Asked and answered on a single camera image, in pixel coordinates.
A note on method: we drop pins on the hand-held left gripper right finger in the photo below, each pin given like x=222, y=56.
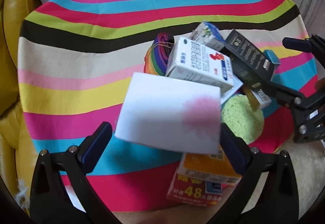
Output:
x=233, y=150

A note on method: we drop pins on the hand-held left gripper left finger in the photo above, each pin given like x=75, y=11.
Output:
x=97, y=145

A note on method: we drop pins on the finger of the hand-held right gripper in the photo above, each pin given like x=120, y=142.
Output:
x=287, y=97
x=297, y=43

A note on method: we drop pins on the small blue box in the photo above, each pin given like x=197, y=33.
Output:
x=271, y=58

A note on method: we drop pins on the round green sponge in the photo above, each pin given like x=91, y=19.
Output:
x=241, y=120

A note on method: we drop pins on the gold and white box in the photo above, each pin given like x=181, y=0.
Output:
x=254, y=99

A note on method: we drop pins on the orange and white box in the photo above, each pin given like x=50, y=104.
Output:
x=203, y=165

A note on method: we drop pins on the black box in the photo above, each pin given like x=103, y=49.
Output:
x=243, y=54

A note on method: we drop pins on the white foam block pink stain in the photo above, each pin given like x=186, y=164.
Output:
x=157, y=112

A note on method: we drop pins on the white carton green blue print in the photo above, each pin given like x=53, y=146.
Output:
x=205, y=33

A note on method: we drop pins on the white medicine box red blue print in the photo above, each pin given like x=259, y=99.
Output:
x=193, y=61

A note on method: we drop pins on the striped colourful tablecloth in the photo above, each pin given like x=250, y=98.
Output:
x=76, y=102

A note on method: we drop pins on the red box yellow print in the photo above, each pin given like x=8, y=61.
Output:
x=188, y=192

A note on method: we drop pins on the yellow leather sofa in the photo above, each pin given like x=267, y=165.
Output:
x=15, y=36

